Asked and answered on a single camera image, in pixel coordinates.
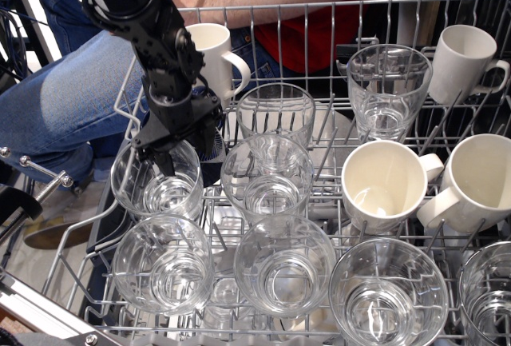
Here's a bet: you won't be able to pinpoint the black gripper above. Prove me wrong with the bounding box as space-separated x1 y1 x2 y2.
133 88 223 177

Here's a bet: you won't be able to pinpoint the black cables at left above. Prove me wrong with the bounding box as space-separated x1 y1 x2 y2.
0 5 29 83

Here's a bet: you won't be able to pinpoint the clear glass cup right edge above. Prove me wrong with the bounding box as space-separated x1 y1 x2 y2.
458 241 510 345

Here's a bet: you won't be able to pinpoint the brown shoe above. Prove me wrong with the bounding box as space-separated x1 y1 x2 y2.
23 217 93 250

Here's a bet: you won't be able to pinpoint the white mug back left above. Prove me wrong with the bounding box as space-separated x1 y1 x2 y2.
186 23 251 109

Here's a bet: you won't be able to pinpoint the cream mug centre right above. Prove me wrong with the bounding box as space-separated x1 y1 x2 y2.
341 141 444 234

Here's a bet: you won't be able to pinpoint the cream mug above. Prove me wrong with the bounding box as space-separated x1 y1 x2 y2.
417 133 510 233
341 141 444 234

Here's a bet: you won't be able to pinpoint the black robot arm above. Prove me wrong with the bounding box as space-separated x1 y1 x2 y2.
82 0 222 176

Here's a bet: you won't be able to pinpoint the person's hand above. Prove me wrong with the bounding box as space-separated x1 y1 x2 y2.
172 0 202 26

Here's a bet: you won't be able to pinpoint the grey wire dishwasher rack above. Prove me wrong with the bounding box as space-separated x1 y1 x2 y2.
43 0 510 345

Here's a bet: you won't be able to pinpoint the metal clamp with knobs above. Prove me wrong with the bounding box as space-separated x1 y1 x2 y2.
1 171 77 242

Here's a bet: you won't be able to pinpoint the white mug back right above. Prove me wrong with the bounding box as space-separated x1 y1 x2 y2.
429 25 510 105

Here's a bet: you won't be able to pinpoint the red shirt torso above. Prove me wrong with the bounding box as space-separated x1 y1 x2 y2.
233 0 360 74

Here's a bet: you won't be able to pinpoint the clear glass cup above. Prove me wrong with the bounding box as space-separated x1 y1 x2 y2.
328 238 449 345
347 44 433 143
233 215 336 318
110 141 204 221
220 134 314 225
236 82 316 148
111 213 215 316

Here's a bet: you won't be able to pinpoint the blue jeans legs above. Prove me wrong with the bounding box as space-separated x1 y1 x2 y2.
0 0 292 187

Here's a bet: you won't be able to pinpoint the dark blue patterned mug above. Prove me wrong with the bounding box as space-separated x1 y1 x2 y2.
140 109 228 189

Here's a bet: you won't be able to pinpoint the white mug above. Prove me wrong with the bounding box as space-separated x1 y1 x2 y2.
186 23 251 109
429 25 510 105

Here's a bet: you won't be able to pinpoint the cream mug far right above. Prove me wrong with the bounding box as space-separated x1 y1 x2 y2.
417 133 510 233

